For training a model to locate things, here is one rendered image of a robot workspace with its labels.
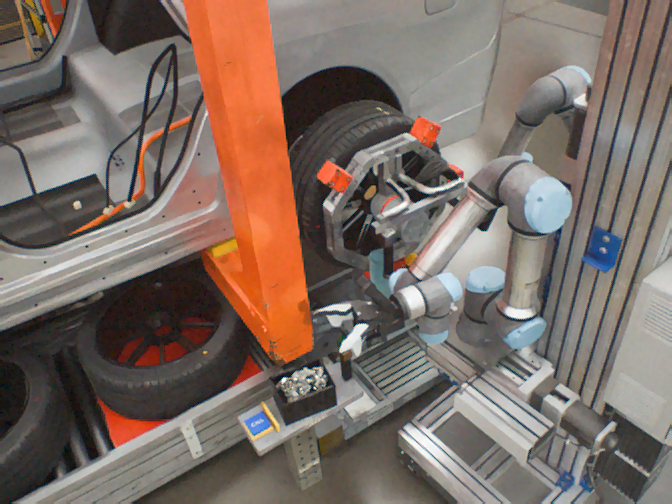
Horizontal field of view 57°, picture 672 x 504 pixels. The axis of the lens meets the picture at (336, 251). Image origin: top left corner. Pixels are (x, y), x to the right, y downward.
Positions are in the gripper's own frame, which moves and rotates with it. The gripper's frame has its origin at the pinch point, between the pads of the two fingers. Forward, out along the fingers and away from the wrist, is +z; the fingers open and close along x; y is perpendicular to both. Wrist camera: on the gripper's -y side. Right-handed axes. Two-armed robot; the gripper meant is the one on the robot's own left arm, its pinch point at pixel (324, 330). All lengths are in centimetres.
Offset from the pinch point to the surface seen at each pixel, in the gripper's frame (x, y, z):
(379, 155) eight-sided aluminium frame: 78, 2, -56
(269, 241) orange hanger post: 56, 7, -5
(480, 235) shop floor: 147, 105, -149
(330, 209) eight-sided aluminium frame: 79, 17, -35
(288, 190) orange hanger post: 55, -8, -14
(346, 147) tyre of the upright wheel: 86, -2, -47
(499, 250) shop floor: 131, 107, -150
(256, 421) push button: 49, 70, 15
